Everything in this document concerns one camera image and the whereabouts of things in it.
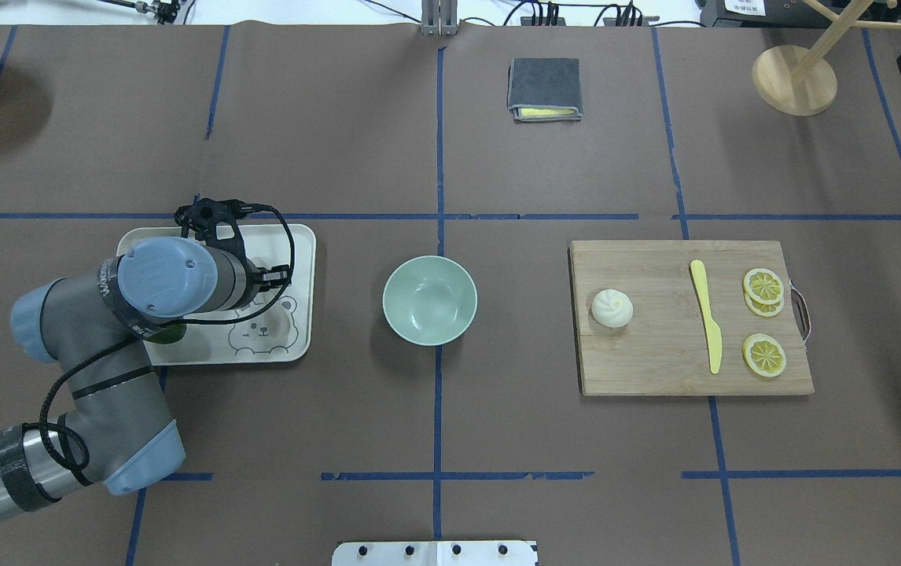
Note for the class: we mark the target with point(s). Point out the white steamed bun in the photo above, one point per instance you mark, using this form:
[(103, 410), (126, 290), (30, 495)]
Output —
[(612, 308)]

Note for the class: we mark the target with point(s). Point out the black tripod stick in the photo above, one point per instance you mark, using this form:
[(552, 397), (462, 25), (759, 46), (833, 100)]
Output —
[(164, 12)]

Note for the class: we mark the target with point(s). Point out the yellow plastic knife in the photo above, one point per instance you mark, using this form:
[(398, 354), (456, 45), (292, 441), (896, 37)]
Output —
[(713, 333)]

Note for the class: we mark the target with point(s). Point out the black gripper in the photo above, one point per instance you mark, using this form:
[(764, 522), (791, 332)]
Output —
[(259, 284)]

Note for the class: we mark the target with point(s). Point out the wooden mug tree stand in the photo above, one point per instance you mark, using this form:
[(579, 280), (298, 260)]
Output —
[(797, 80)]

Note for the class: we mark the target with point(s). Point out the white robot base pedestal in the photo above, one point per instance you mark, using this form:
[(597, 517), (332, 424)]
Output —
[(460, 552)]

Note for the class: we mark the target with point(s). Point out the lemon slice near handle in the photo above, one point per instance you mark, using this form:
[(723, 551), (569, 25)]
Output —
[(764, 355)]

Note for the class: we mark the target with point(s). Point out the mint green bowl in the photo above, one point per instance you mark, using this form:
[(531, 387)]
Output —
[(430, 300)]

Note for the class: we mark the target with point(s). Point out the white bear serving tray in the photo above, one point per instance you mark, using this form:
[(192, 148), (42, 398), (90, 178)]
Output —
[(281, 334)]

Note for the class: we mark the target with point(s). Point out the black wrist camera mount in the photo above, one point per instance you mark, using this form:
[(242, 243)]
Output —
[(214, 222)]

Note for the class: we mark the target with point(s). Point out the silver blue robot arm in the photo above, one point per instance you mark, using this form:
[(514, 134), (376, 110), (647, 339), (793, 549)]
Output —
[(105, 420)]

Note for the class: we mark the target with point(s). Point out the lemon slice underneath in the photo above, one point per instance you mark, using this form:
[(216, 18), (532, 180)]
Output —
[(765, 310)]

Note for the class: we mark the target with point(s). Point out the aluminium frame post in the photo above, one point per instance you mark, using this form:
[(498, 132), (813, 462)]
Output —
[(439, 18)]

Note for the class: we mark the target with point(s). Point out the bamboo cutting board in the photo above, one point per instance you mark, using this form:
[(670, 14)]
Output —
[(663, 349)]

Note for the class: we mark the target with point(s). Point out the dark green avocado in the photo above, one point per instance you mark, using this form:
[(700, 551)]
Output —
[(171, 334)]

